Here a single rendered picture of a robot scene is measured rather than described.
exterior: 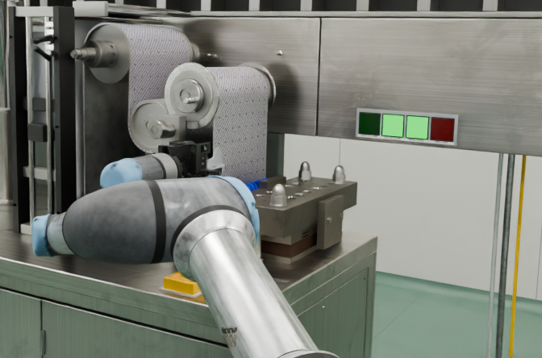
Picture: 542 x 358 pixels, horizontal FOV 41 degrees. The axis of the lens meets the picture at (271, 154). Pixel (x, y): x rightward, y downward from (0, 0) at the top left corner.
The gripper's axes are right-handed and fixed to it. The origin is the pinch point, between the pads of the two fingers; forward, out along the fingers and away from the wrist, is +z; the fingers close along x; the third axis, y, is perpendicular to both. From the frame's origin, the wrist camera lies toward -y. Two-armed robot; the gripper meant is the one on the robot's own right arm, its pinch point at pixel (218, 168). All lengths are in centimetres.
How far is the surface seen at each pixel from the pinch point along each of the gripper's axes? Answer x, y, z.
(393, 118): -30.0, 11.2, 30.1
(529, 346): -40, -109, 211
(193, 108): 4.0, 13.5, -4.5
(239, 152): -0.2, 2.6, 8.4
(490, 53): -52, 27, 31
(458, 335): -8, -109, 205
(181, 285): -10.9, -17.4, -28.7
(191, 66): 6.0, 22.6, -2.5
